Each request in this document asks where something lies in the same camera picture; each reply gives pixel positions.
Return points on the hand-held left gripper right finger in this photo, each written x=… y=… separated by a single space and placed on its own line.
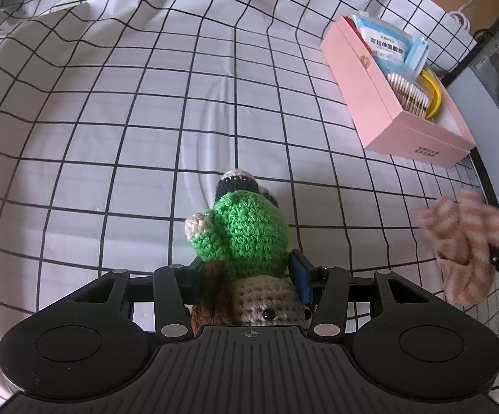
x=300 y=276

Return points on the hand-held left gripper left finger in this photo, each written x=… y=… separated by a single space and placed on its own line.
x=189 y=282

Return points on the orange striped sock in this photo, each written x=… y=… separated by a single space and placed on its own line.
x=461 y=241

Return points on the green crochet doll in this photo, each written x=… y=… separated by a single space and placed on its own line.
x=249 y=233

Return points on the pink cardboard box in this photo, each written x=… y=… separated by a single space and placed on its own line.
x=361 y=86

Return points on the white and blue packet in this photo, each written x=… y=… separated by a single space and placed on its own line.
x=383 y=45

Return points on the white grid tablecloth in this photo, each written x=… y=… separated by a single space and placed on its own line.
x=102 y=138

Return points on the yellow round item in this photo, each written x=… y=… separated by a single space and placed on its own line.
x=436 y=90

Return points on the pack of cotton swabs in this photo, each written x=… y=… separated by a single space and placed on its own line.
x=411 y=95

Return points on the light blue packet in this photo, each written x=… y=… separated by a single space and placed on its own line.
x=416 y=54

